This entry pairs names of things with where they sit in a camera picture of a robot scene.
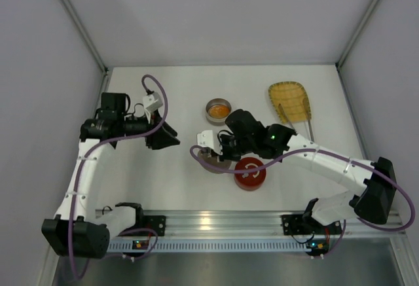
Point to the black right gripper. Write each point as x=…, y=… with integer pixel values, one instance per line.
x=225, y=148

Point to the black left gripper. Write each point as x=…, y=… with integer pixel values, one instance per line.
x=152, y=132

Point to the grey round lid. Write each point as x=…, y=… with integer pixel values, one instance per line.
x=213, y=164

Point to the red round lid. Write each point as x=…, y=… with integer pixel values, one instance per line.
x=251, y=175

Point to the red-based metal lunch tin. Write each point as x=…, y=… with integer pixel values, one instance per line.
x=250, y=184

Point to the grey tin with orange food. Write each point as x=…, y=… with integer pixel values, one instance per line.
x=217, y=110

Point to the metal tongs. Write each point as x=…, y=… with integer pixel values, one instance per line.
x=305, y=105

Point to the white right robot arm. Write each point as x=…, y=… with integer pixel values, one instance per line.
x=368, y=194

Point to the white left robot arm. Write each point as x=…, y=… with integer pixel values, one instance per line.
x=75, y=229

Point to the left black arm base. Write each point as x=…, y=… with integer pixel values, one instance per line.
x=157, y=223

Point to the woven bamboo tray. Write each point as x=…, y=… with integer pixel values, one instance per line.
x=290, y=95

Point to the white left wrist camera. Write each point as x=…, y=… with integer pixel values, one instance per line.
x=152, y=102

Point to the aluminium mounting rail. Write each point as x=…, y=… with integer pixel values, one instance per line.
x=252, y=225

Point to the slotted grey cable duct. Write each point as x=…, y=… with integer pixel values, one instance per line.
x=216, y=246

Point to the left aluminium frame post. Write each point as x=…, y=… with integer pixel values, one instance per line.
x=83, y=34

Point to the aluminium frame post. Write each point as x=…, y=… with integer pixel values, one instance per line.
x=362, y=24
x=83, y=34

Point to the right aluminium frame post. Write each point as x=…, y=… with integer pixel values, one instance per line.
x=362, y=24

